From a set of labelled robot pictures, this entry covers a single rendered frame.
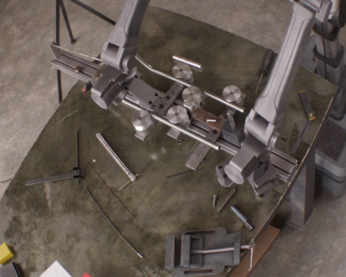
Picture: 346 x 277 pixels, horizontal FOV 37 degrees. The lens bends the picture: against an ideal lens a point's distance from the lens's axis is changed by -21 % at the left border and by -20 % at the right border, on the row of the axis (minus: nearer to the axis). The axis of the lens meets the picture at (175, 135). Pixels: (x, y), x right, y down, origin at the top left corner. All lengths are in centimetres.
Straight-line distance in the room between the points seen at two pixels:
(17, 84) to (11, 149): 45
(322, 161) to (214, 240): 90
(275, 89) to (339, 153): 109
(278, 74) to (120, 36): 40
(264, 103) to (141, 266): 55
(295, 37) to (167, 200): 64
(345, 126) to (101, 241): 121
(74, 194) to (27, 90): 162
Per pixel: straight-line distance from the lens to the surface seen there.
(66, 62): 195
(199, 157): 159
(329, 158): 230
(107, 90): 147
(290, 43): 122
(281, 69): 124
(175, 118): 161
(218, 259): 150
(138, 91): 155
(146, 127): 164
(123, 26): 142
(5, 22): 389
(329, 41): 205
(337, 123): 238
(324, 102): 169
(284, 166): 156
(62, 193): 172
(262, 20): 309
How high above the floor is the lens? 230
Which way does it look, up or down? 57 degrees down
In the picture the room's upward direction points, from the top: 24 degrees counter-clockwise
